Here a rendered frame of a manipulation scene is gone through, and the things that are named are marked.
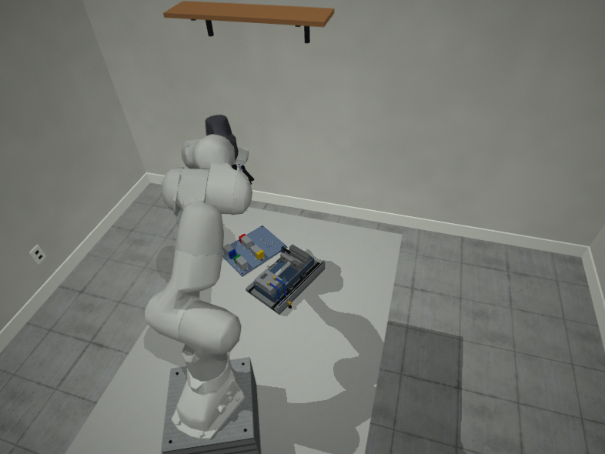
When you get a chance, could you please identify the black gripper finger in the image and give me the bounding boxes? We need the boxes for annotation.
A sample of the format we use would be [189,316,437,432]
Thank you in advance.
[238,164,254,184]

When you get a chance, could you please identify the grey metal blank with blue end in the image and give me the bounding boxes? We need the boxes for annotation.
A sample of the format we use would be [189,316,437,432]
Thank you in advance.
[223,243,237,259]

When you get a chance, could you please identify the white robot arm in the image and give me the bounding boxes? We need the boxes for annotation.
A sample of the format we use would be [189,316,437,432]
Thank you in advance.
[145,115,252,440]

